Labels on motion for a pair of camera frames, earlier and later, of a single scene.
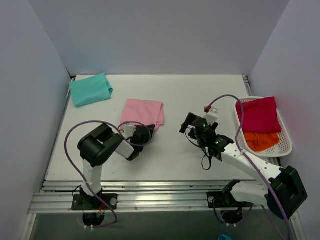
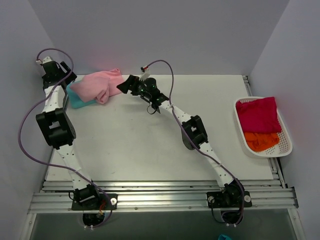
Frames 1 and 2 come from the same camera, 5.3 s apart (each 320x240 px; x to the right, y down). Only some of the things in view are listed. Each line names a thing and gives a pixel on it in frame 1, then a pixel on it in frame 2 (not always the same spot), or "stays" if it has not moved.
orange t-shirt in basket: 259,142 stays
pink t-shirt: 147,112 to 99,86
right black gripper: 189,120 to 133,85
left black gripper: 149,130 to 66,75
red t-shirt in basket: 260,115 stays
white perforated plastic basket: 284,147 stays
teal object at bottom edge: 223,237 stays
